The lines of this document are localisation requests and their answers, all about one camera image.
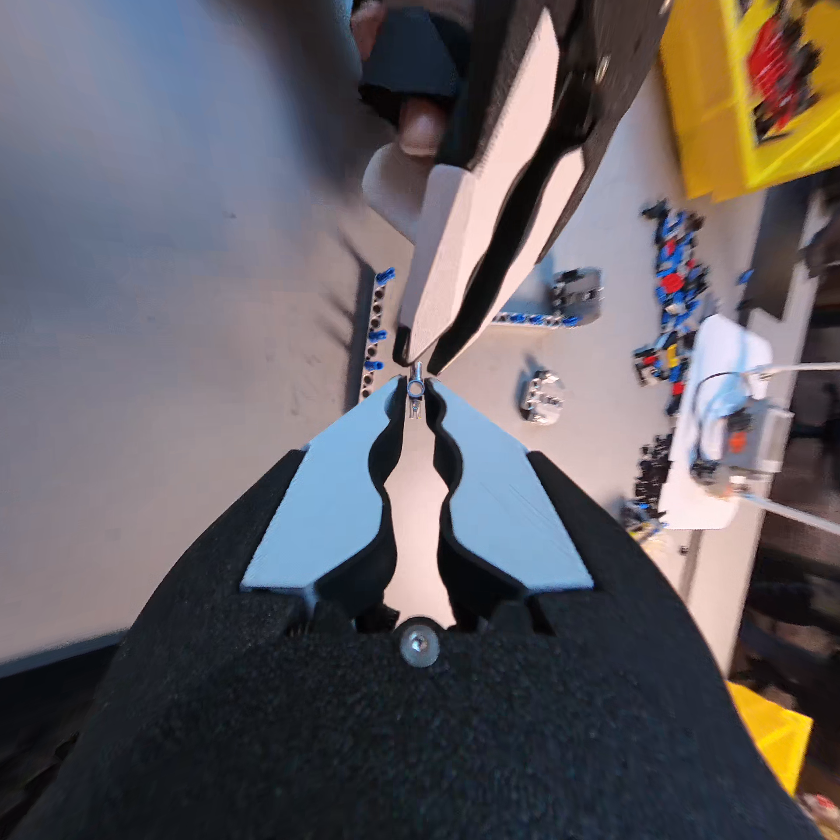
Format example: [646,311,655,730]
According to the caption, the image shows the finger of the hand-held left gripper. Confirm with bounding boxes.
[427,146,586,375]
[392,7,564,365]

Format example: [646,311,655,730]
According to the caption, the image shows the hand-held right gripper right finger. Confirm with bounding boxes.
[423,377,595,624]

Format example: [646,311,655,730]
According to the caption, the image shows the grey holed beam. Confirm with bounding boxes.
[357,266,398,404]

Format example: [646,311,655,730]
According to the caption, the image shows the grey desk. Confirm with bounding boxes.
[0,0,775,680]

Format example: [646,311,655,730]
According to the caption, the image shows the silver curved toy panel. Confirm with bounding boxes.
[520,369,565,426]

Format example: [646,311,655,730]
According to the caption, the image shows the long grey beam panel assembly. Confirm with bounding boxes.
[489,268,603,329]

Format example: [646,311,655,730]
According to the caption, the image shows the pile of colourful toy pieces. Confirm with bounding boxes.
[633,199,721,417]

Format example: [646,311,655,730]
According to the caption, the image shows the yellow plastic bin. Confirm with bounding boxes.
[725,682,815,796]

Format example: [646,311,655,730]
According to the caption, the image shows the person's left hand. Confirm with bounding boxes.
[350,0,475,158]

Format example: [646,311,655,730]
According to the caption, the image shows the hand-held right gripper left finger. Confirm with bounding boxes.
[240,375,404,618]

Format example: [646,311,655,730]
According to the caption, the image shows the yellow printed toy box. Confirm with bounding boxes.
[659,0,840,203]

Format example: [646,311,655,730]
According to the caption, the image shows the white base with battery box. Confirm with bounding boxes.
[658,314,775,531]

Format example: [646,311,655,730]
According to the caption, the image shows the pile of black toy pieces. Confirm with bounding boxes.
[617,430,678,542]

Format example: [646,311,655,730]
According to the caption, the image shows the white cable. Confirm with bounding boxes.
[755,363,840,380]

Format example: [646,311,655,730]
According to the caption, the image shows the grey motor block, orange part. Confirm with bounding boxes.
[689,394,796,490]

